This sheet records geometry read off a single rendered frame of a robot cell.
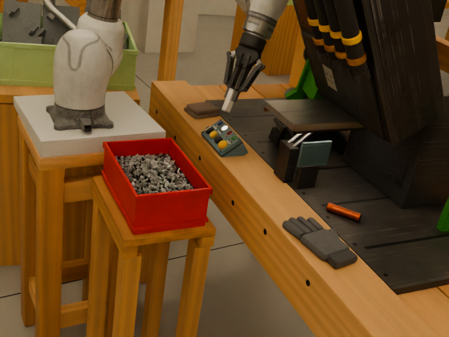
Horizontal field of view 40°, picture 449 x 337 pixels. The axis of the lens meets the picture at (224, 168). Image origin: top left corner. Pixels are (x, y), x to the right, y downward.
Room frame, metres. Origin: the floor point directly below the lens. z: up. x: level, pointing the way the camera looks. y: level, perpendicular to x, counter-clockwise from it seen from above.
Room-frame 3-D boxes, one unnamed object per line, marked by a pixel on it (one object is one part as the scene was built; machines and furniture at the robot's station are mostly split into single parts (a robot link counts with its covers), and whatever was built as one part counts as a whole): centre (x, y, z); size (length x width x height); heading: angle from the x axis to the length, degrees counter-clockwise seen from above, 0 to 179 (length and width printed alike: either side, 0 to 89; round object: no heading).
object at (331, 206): (1.43, -0.33, 0.91); 0.09 x 0.02 x 0.02; 67
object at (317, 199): (1.72, -0.34, 0.89); 1.10 x 0.42 x 0.02; 28
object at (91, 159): (1.78, 0.48, 0.83); 0.32 x 0.32 x 0.04; 32
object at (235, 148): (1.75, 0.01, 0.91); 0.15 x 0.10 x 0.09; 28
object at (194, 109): (1.97, 0.11, 0.91); 0.10 x 0.08 x 0.03; 129
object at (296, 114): (1.60, -0.29, 1.11); 0.39 x 0.16 x 0.03; 118
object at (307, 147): (1.57, -0.24, 0.97); 0.10 x 0.02 x 0.14; 118
